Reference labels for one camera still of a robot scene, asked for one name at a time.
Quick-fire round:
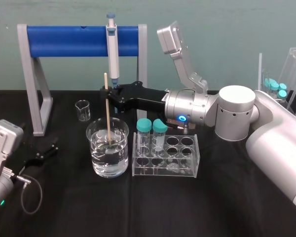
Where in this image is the thin tan thermometer rod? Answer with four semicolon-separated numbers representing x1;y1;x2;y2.
104;73;113;149

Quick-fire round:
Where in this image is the clear tube with teal cap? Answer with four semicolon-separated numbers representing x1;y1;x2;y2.
136;118;151;157
151;118;168;156

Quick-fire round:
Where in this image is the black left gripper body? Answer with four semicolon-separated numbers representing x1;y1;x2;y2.
12;158;35;179

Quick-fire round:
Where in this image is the small empty glass beaker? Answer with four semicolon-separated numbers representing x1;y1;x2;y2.
74;99;91;122

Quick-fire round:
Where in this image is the black table cloth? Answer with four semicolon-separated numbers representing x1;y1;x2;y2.
0;89;296;237

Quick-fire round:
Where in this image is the right gripper cable silver plug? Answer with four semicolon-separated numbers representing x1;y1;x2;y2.
166;122;189;134

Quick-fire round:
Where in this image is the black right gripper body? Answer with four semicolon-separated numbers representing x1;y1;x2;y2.
115;80;166;115

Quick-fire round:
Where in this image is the grey stand with blue bar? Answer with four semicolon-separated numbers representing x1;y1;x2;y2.
16;23;148;137

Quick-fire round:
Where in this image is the thin dark left gripper cable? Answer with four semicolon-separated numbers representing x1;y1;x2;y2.
13;172;43;215

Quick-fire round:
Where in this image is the large glass beaker with water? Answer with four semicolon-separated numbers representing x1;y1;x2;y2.
85;118;130;178

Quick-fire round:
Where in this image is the white and blue pipette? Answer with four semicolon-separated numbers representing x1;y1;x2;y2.
106;13;121;87

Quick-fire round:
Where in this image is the clear acrylic test tube rack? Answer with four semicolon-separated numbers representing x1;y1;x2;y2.
132;132;200;178

